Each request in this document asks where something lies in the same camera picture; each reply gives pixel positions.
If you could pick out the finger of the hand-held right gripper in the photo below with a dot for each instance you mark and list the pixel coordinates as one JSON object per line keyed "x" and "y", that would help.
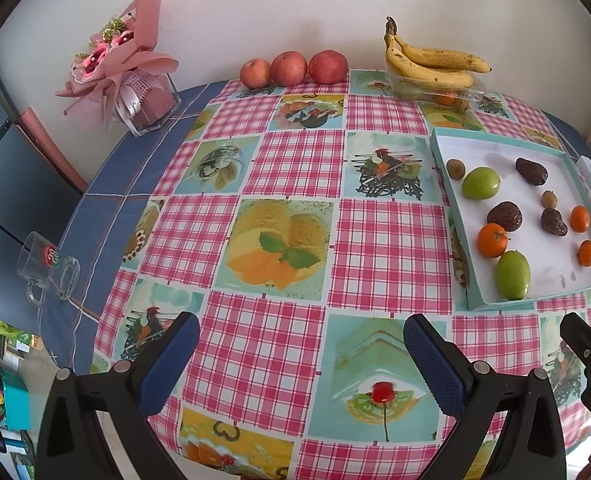
{"x": 575, "y": 332}

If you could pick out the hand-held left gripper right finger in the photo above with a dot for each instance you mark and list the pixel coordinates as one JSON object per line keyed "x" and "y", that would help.
{"x": 433, "y": 365}

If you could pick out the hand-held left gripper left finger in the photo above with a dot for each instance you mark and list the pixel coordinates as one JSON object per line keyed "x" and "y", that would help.
{"x": 173, "y": 360}

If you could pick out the white tray with teal rim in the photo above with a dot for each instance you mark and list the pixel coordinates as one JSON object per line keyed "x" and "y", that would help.
{"x": 550, "y": 270}

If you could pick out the oval green jujube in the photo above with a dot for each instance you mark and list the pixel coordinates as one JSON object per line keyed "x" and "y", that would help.
{"x": 512, "y": 275}

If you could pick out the dark wrinkled avocado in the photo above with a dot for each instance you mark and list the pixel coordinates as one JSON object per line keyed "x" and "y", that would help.
{"x": 504, "y": 216}
{"x": 554, "y": 222}
{"x": 531, "y": 171}

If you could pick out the large orange tangerine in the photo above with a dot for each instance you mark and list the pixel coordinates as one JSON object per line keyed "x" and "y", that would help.
{"x": 579, "y": 218}

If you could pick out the orange tangerine with twig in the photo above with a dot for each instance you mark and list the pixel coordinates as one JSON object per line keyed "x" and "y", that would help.
{"x": 493, "y": 241}

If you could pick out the small brown kiwi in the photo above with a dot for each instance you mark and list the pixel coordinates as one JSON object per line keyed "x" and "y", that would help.
{"x": 456, "y": 168}
{"x": 549, "y": 199}

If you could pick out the round green jujube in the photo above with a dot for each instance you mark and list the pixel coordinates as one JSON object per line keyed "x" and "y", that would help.
{"x": 481, "y": 183}

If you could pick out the pink checkered printed tablecloth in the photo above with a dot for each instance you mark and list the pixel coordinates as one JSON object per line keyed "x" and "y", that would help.
{"x": 255, "y": 360}

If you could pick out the clear glass mug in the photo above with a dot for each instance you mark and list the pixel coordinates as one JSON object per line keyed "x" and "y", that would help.
{"x": 50, "y": 266}

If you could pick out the teal storage box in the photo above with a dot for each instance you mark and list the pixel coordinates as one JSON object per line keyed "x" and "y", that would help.
{"x": 16, "y": 402}

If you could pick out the dark cabinet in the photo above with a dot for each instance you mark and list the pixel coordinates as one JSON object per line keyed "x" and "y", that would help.
{"x": 20, "y": 195}

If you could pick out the square glass vase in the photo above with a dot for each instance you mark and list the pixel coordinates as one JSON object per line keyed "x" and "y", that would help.
{"x": 150, "y": 106}

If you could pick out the clear plastic container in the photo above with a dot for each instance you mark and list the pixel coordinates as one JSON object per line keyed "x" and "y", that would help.
{"x": 410, "y": 92}

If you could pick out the yellow spotted banana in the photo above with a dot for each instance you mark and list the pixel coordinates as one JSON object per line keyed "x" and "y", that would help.
{"x": 425, "y": 77}
{"x": 445, "y": 57}

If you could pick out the red apple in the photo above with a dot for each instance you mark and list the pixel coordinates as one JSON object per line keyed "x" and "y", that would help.
{"x": 328, "y": 66}
{"x": 289, "y": 68}
{"x": 255, "y": 73}

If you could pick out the pink wrapped flower bouquet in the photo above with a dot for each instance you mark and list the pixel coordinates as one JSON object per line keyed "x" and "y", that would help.
{"x": 140, "y": 45}

